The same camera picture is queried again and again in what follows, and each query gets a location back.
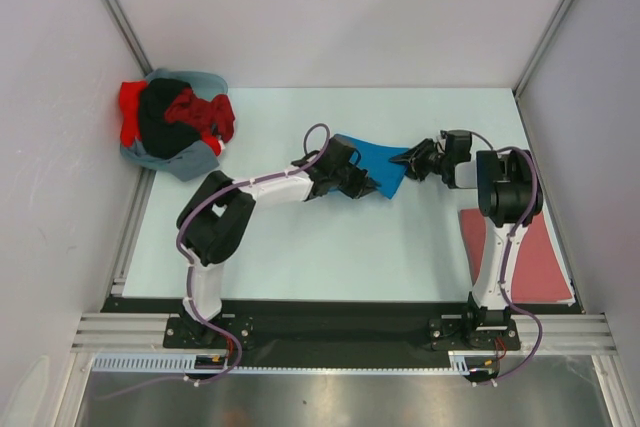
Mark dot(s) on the dark red t-shirt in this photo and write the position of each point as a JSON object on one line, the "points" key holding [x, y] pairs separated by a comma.
{"points": [[212, 119]]}

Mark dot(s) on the white slotted cable duct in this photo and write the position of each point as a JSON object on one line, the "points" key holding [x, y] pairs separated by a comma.
{"points": [[194, 364]]}

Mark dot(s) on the aluminium corner post left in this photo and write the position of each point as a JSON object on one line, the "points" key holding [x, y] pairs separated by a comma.
{"points": [[128, 34]]}

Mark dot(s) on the grey plastic basket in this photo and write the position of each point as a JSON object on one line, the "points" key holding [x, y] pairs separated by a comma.
{"points": [[204, 85]]}

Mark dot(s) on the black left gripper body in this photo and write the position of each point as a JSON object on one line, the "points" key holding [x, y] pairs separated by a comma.
{"points": [[349, 180]]}

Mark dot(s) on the grey t-shirt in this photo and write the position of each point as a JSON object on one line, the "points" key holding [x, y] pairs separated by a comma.
{"points": [[194, 161]]}

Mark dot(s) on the blue t-shirt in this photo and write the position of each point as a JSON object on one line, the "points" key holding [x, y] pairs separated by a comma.
{"points": [[376, 160]]}

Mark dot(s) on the aluminium corner post right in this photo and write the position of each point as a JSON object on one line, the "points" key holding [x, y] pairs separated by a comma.
{"points": [[558, 17]]}

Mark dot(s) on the folded pink t-shirt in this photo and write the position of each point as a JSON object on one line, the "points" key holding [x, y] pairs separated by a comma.
{"points": [[540, 275]]}

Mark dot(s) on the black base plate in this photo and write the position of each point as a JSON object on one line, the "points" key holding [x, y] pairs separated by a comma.
{"points": [[339, 335]]}

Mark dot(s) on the black t-shirt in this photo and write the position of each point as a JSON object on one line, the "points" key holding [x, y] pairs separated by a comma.
{"points": [[161, 138]]}

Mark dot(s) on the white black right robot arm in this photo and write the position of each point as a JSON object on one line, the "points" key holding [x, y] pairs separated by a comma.
{"points": [[509, 198]]}

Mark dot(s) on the aluminium corner post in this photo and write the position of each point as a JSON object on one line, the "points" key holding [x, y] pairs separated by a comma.
{"points": [[128, 34], [558, 17]]}

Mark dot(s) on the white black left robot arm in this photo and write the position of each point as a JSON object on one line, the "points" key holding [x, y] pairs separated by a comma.
{"points": [[213, 223]]}

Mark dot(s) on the bright red t-shirt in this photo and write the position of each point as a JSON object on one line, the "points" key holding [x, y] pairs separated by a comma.
{"points": [[128, 101]]}

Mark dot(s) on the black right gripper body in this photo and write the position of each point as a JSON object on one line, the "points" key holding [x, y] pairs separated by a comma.
{"points": [[428, 159]]}

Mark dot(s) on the aluminium front rail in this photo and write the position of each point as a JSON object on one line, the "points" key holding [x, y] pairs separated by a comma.
{"points": [[562, 334]]}

